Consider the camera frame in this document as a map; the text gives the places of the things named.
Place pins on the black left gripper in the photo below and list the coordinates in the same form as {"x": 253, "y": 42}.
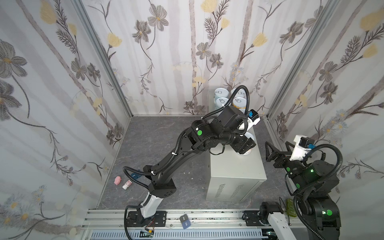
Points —
{"x": 245, "y": 144}

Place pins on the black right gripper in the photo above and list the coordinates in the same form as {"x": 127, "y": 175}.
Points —
{"x": 280, "y": 159}

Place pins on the yellow labelled can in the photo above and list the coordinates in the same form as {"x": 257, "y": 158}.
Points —
{"x": 239, "y": 103}

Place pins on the teal can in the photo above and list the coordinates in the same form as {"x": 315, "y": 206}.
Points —
{"x": 220, "y": 102}

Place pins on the light blue labelled can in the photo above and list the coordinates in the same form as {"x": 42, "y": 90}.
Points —
{"x": 220, "y": 93}

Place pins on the orange can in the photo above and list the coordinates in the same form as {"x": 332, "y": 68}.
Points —
{"x": 247, "y": 144}

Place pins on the pink labelled can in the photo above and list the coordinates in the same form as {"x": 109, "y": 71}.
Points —
{"x": 240, "y": 93}

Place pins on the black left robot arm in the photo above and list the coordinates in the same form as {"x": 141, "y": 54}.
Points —
{"x": 226, "y": 126}

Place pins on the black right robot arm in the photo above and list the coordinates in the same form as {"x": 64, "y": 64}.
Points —
{"x": 313, "y": 171}

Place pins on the grey metal cabinet counter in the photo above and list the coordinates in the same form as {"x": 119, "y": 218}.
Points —
{"x": 231, "y": 177}

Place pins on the green circuit board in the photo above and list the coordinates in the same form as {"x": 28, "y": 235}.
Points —
{"x": 290, "y": 208}

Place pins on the small blue grey module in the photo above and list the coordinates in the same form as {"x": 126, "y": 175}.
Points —
{"x": 184, "y": 219}

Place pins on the small blue box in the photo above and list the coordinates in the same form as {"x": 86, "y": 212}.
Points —
{"x": 135, "y": 176}

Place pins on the small pink white bottle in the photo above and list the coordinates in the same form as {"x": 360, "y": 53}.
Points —
{"x": 127, "y": 184}

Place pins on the small pink object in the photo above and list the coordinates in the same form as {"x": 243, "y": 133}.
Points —
{"x": 117, "y": 180}

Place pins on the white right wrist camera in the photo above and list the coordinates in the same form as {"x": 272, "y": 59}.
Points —
{"x": 302, "y": 146}

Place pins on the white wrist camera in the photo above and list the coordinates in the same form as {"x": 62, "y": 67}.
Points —
{"x": 252, "y": 118}
{"x": 302, "y": 146}

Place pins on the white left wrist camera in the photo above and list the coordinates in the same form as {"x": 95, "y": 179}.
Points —
{"x": 252, "y": 118}

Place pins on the white slotted cable duct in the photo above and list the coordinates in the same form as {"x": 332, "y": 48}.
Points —
{"x": 198, "y": 234}

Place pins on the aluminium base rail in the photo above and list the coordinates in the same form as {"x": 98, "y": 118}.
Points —
{"x": 283, "y": 227}

